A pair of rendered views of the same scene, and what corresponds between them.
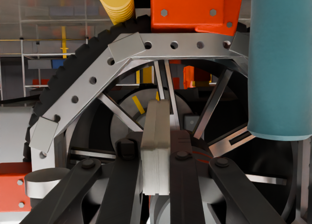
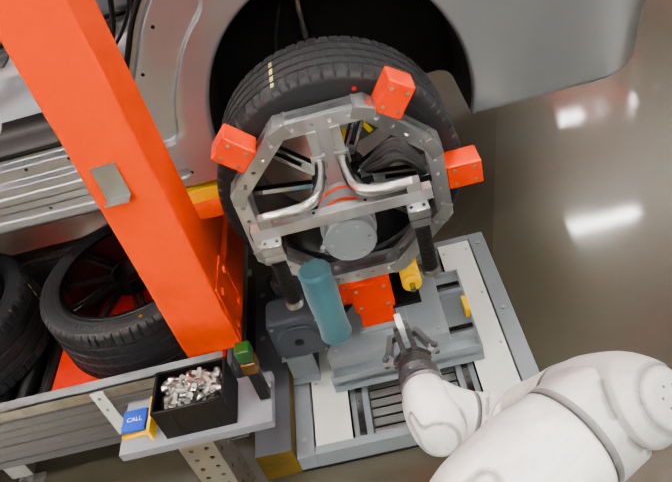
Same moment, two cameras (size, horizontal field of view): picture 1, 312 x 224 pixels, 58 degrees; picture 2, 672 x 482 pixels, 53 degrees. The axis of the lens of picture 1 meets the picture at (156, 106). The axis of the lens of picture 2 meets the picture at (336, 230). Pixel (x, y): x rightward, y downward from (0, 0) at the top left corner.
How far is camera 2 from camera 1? 153 cm
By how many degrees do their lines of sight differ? 44
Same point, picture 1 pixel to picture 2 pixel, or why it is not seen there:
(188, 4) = (370, 292)
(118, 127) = not seen: hidden behind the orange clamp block
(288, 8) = (335, 322)
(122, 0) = (407, 281)
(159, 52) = (381, 266)
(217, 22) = (352, 289)
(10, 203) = (462, 170)
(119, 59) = (404, 259)
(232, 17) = (343, 291)
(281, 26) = (335, 315)
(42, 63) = not seen: outside the picture
